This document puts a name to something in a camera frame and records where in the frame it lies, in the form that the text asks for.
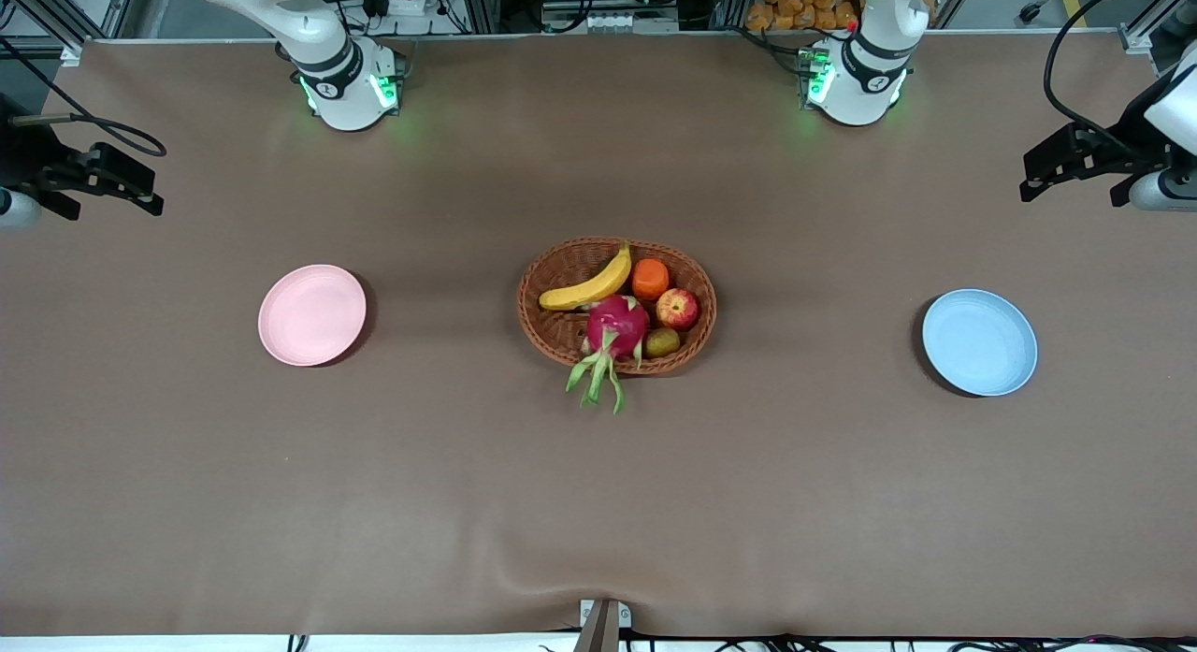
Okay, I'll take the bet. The pink dragon fruit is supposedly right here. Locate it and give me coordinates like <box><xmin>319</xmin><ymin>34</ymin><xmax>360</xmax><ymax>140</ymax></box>
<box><xmin>565</xmin><ymin>295</ymin><xmax>651</xmax><ymax>416</ymax></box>

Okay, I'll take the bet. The brown table mat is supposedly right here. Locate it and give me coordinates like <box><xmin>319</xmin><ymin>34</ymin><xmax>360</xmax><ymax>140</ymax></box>
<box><xmin>0</xmin><ymin>32</ymin><xmax>1197</xmax><ymax>640</ymax></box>

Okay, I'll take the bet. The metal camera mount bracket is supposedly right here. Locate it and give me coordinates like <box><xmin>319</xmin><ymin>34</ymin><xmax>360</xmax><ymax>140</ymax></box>
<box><xmin>572</xmin><ymin>598</ymin><xmax>633</xmax><ymax>652</ymax></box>

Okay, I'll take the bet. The orange fruit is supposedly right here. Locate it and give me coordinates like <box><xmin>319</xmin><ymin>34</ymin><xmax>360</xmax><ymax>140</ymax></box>
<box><xmin>631</xmin><ymin>258</ymin><xmax>671</xmax><ymax>302</ymax></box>

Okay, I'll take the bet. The blue round plate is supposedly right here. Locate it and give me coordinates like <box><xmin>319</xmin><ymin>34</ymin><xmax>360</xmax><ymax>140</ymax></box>
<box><xmin>922</xmin><ymin>289</ymin><xmax>1039</xmax><ymax>398</ymax></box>

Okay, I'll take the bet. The red yellow apple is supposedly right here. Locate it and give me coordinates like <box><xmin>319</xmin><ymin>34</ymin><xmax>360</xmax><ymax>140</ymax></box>
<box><xmin>656</xmin><ymin>288</ymin><xmax>700</xmax><ymax>332</ymax></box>

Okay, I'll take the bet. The brown wicker basket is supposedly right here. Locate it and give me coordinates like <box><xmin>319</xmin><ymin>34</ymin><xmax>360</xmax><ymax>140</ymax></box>
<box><xmin>517</xmin><ymin>237</ymin><xmax>718</xmax><ymax>376</ymax></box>

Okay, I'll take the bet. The yellow banana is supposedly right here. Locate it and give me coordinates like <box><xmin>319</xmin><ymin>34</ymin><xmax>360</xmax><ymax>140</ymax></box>
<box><xmin>539</xmin><ymin>242</ymin><xmax>633</xmax><ymax>312</ymax></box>

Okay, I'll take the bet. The bag of orange fruits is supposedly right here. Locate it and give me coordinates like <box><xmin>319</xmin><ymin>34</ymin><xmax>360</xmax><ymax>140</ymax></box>
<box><xmin>744</xmin><ymin>0</ymin><xmax>863</xmax><ymax>33</ymax></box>

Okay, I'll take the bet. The pink round plate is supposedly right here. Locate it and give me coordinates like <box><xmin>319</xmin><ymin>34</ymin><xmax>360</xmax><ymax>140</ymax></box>
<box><xmin>258</xmin><ymin>264</ymin><xmax>368</xmax><ymax>368</ymax></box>

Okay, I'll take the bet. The aluminium frame profile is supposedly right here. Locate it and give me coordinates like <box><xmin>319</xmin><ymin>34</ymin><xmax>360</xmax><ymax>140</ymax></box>
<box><xmin>1118</xmin><ymin>0</ymin><xmax>1197</xmax><ymax>77</ymax></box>
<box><xmin>0</xmin><ymin>0</ymin><xmax>141</xmax><ymax>65</ymax></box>

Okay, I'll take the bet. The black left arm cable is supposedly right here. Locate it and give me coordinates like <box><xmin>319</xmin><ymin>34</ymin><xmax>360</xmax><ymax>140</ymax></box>
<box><xmin>1042</xmin><ymin>0</ymin><xmax>1161</xmax><ymax>159</ymax></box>

